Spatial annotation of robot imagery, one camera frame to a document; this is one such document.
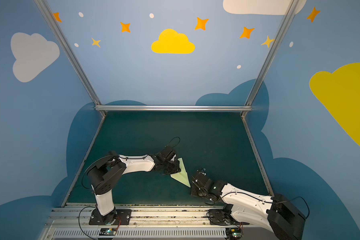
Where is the light green paper sheet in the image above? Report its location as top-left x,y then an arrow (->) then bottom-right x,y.
171,158 -> 191,188

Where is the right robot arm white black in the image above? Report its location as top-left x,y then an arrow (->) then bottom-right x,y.
191,171 -> 307,240

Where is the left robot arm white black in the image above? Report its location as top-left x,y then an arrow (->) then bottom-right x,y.
85,146 -> 185,226

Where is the dark green table mat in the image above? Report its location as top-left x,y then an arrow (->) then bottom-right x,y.
85,112 -> 268,205

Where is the right green controller board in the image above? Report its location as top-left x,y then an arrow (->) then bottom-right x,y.
226,228 -> 242,240

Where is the green controller board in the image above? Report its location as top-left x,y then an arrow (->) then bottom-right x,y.
99,228 -> 118,236
226,228 -> 242,240

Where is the back horizontal aluminium bar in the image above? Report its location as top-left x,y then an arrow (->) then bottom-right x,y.
95,105 -> 252,112

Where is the left green controller board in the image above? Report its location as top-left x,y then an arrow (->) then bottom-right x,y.
99,228 -> 118,236

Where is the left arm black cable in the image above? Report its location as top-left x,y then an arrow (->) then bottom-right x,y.
77,136 -> 181,240

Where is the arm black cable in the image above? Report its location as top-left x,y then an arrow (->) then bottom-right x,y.
191,167 -> 310,220
77,136 -> 181,240

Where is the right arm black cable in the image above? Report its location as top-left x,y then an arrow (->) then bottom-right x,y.
191,167 -> 310,220

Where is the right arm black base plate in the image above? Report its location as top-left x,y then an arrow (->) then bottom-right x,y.
206,209 -> 250,226

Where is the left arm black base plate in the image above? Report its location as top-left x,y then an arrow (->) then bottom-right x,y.
89,208 -> 132,226

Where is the aluminium front rail bed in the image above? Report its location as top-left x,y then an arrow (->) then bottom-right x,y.
39,205 -> 277,240

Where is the left aluminium frame post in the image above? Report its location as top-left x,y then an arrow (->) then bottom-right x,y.
34,0 -> 102,105

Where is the aluminium frame post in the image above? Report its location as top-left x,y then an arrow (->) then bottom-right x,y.
34,0 -> 102,105
245,0 -> 300,106

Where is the right aluminium frame post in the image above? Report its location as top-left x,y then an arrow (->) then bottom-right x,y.
245,0 -> 300,106

